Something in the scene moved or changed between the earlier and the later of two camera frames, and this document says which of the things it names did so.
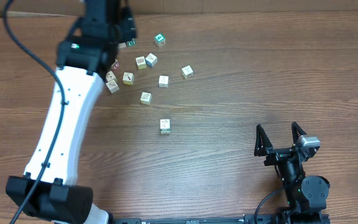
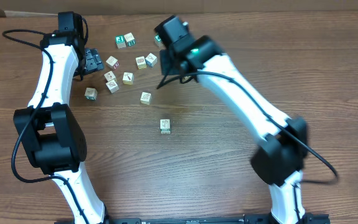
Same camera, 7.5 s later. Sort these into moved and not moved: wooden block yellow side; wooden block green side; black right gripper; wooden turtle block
Moved: black right gripper
Not moved: wooden turtle block; wooden block green side; wooden block yellow side
